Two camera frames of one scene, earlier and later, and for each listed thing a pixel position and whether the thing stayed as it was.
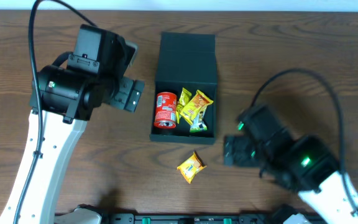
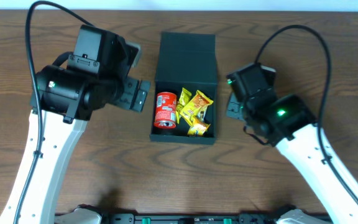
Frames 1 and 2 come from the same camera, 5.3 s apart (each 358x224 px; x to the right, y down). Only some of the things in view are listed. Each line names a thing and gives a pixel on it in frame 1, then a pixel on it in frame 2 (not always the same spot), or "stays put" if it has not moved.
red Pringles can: [166, 110] stays put
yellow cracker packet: [191, 167] → [197, 129]
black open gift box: [186, 60] stays put
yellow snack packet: [184, 97] stays put
